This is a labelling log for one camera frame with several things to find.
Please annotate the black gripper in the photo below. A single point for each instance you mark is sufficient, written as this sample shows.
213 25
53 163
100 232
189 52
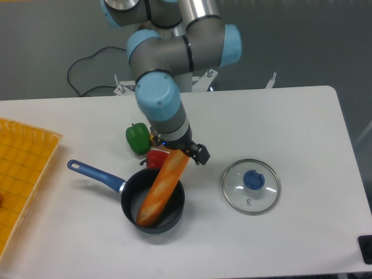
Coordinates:
198 152

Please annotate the long orange bread loaf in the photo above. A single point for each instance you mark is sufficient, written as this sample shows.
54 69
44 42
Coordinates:
162 188

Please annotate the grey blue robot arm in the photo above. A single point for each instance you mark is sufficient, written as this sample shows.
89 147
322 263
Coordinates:
185 36

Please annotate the red bell pepper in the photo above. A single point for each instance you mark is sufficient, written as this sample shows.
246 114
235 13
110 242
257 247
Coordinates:
154 159

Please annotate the yellow bell pepper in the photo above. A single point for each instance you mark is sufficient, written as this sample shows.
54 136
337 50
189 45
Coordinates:
153 139

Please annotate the glass lid blue knob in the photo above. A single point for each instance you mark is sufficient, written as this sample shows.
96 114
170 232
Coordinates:
251 186

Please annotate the green bell pepper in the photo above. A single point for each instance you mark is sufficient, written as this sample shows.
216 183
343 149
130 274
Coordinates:
138 138

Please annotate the yellow woven basket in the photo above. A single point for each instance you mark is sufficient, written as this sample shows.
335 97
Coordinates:
26 153

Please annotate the black device table corner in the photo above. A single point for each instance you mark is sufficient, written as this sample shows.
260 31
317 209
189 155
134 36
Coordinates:
365 242

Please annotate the dark pot blue handle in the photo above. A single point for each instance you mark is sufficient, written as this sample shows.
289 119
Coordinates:
132 194

